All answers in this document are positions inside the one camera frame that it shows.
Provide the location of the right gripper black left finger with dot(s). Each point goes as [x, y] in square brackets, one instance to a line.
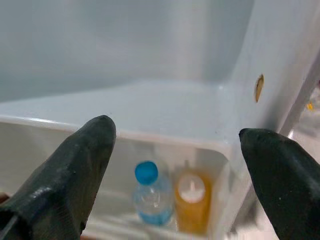
[65, 180]

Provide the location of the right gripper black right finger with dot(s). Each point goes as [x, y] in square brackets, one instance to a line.
[287, 180]

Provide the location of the white fridge shelf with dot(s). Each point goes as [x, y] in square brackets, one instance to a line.
[162, 110]

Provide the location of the silver fridge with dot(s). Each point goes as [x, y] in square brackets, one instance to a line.
[150, 50]

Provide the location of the blue capped water bottle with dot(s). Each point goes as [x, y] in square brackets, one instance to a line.
[146, 172]

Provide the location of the orange juice bottle white cap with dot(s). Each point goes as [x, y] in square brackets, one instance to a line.
[192, 215]

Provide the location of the brown oval wall plug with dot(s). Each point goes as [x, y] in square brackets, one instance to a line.
[259, 87]

